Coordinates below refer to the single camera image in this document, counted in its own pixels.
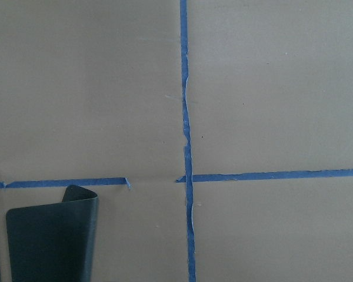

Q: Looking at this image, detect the black mouse pad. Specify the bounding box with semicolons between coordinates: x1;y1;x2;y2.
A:
6;185;98;281

